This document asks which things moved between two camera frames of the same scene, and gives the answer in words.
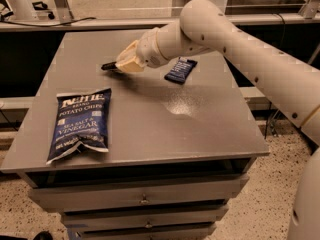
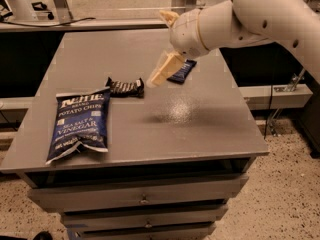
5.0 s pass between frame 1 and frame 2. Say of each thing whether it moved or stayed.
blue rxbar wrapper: stayed
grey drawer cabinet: stayed
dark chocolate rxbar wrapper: moved
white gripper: moved
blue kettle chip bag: stayed
